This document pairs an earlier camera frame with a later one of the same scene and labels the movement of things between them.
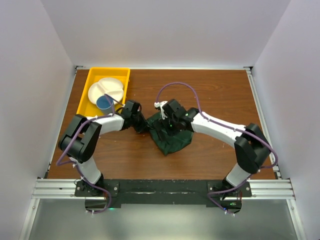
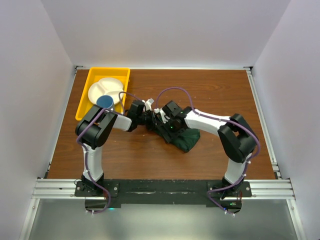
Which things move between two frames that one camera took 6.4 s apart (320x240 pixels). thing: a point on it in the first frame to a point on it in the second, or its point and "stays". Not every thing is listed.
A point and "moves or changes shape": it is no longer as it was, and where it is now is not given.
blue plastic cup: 103,104 stays
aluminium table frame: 50,189 stays
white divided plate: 112,87 stays
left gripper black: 144,126 to 152,124
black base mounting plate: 228,193 stays
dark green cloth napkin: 168,143 moves or changes shape
